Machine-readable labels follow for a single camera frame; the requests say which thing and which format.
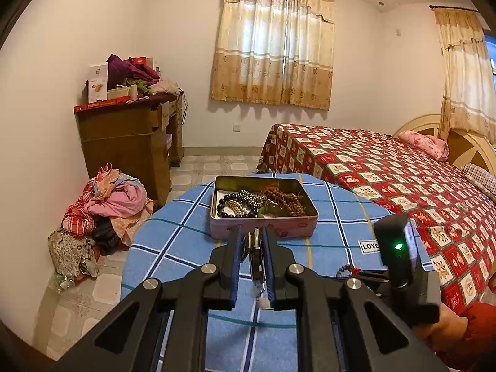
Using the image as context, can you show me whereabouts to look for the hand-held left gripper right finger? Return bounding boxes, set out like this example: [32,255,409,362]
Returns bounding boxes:
[263,227,450,372]

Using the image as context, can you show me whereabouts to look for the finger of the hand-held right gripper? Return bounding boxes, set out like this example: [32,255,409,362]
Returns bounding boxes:
[354,269,392,284]

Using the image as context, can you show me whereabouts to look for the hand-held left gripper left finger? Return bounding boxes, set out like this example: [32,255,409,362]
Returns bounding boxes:
[50,227,243,372]

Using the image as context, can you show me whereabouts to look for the silver bangle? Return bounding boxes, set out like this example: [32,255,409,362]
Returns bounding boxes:
[242,228,272,311]

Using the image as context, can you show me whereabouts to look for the red tassel bead charm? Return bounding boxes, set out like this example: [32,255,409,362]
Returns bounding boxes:
[335,264,363,280]

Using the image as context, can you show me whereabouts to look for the pink tin box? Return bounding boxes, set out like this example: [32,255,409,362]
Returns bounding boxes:
[210,175,319,240]

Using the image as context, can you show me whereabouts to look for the green jade bangle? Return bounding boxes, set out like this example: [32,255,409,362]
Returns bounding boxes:
[258,203,283,218]

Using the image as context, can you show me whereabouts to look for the dark bead bracelet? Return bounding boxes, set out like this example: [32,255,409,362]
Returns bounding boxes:
[217,194,258,219]

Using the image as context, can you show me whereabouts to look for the white pearl necklace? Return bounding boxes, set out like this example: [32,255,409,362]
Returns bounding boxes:
[227,199,256,218]

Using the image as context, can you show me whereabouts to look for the brown wooden bead mala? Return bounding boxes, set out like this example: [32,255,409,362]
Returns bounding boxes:
[263,186,307,218]

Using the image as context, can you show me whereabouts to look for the silver bead necklace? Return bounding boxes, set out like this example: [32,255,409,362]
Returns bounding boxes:
[234,190,266,206]

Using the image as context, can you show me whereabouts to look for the person's right hand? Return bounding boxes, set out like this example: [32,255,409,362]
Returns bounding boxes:
[413,304,471,357]

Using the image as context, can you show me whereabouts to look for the blue plaid cloth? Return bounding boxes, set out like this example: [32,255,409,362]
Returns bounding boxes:
[121,172,432,372]

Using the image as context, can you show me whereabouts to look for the bed with red quilt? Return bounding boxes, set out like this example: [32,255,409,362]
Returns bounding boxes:
[258,123,496,314]

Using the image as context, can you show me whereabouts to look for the striped pillow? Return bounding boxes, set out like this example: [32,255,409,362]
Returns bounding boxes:
[461,163,496,202]

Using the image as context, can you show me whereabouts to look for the pink pillow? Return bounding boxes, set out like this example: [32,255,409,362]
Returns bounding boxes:
[398,131,449,161]

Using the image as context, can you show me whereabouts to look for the mixed clothes pile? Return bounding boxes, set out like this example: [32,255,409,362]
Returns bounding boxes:
[48,165,156,280]

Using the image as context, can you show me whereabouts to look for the cream wooden headboard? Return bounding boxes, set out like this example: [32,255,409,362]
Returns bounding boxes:
[393,114,496,181]

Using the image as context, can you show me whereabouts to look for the brown wooden desk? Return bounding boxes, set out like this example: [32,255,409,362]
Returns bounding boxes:
[73,93,187,210]

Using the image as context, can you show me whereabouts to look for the narrow beige window curtain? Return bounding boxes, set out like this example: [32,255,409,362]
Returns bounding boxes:
[434,6,496,144]

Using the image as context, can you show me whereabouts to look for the flat red box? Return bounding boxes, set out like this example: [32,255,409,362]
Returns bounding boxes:
[73,99,128,114]

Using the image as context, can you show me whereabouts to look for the purple and pink clothes pile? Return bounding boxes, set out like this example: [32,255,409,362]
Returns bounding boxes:
[106,54,181,97]

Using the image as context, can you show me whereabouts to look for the wide beige window curtain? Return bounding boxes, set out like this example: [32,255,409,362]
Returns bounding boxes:
[211,0,336,111]

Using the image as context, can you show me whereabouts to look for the red and white box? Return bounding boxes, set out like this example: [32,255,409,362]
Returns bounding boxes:
[130,57,156,72]

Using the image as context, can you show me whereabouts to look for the white upright box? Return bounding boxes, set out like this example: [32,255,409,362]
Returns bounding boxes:
[87,62,109,103]

